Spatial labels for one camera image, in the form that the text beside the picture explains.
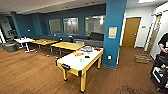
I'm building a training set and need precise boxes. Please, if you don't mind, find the black floor cable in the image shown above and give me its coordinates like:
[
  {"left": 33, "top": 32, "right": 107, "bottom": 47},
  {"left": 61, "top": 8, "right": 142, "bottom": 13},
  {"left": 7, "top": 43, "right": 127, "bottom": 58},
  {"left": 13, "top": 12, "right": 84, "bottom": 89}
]
[{"left": 114, "top": 84, "right": 149, "bottom": 94}]

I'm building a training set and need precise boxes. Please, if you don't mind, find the person in black shirt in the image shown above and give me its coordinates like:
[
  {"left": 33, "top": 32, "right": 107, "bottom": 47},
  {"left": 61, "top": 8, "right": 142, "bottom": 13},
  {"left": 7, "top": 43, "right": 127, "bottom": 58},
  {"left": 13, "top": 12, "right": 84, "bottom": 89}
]
[{"left": 157, "top": 31, "right": 168, "bottom": 57}]

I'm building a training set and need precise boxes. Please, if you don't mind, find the rectangular wooden table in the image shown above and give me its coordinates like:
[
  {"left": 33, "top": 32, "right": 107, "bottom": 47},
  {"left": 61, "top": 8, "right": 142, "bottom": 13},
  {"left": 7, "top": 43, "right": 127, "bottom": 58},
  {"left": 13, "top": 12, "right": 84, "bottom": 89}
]
[
  {"left": 50, "top": 41, "right": 86, "bottom": 56},
  {"left": 29, "top": 38, "right": 59, "bottom": 53}
]

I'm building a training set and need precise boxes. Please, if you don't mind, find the grey bin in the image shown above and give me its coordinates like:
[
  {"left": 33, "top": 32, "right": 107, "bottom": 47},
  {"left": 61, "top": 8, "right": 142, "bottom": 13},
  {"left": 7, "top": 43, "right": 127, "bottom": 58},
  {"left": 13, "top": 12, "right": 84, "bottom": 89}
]
[{"left": 1, "top": 41, "right": 18, "bottom": 53}]

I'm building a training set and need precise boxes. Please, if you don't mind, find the cardboard box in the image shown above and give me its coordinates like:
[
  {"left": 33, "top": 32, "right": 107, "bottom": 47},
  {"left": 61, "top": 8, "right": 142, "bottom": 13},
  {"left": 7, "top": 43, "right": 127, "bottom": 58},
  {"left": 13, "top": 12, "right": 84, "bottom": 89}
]
[{"left": 134, "top": 53, "right": 152, "bottom": 65}]

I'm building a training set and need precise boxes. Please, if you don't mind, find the dark grey sofa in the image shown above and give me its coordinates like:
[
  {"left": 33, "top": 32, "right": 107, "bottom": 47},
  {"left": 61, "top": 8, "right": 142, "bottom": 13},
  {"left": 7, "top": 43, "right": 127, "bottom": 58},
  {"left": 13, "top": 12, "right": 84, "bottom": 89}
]
[{"left": 74, "top": 31, "right": 105, "bottom": 48}]

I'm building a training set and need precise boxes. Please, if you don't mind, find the white round table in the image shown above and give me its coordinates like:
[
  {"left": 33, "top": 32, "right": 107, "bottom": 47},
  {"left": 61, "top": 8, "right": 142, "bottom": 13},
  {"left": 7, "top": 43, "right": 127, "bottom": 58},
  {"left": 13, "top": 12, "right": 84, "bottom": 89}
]
[{"left": 13, "top": 37, "right": 36, "bottom": 54}]

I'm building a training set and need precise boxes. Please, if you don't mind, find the yellow pillar sign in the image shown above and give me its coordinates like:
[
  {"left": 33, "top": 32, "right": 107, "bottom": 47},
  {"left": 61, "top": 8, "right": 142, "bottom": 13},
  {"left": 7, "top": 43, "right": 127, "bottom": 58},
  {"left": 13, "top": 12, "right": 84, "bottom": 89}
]
[{"left": 108, "top": 26, "right": 118, "bottom": 40}]

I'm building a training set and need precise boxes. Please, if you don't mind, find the brown wooden door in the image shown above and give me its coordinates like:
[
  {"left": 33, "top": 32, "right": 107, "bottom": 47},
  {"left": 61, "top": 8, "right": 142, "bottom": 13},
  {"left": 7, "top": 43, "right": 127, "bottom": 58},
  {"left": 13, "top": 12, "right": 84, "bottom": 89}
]
[{"left": 121, "top": 17, "right": 142, "bottom": 48}]

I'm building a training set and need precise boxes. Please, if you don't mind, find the interior glass window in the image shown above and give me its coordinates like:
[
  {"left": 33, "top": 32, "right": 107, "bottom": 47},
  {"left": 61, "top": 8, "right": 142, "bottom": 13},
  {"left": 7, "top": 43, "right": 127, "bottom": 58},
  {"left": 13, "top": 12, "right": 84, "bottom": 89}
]
[
  {"left": 48, "top": 18, "right": 63, "bottom": 34},
  {"left": 84, "top": 14, "right": 107, "bottom": 36},
  {"left": 63, "top": 17, "right": 80, "bottom": 35}
]

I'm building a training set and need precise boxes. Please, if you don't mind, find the rectangular ceiling light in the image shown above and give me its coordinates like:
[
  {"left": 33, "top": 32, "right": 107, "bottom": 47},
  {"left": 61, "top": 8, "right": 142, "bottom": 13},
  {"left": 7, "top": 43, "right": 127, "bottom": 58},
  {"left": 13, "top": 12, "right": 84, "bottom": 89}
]
[{"left": 137, "top": 0, "right": 156, "bottom": 5}]

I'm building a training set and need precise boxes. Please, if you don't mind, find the white pillar outlet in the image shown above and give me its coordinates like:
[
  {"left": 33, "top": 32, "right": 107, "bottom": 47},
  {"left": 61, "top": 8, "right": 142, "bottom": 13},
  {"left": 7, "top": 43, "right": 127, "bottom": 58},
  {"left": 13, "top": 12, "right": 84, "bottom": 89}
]
[{"left": 107, "top": 55, "right": 113, "bottom": 61}]

